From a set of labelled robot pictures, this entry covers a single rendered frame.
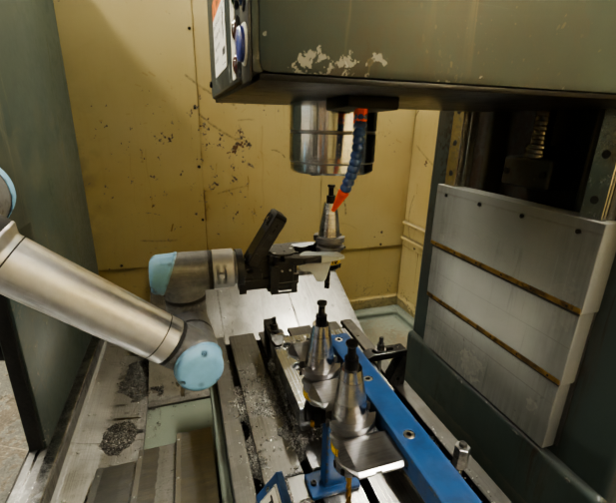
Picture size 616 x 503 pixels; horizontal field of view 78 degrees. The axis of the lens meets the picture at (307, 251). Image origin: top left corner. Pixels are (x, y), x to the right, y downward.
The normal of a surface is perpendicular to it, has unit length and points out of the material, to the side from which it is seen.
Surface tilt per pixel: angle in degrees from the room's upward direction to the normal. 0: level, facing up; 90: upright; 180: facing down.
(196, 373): 90
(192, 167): 90
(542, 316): 90
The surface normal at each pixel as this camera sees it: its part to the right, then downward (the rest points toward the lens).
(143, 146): 0.31, 0.31
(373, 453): 0.02, -0.95
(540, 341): -0.95, 0.07
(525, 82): 0.28, 0.65
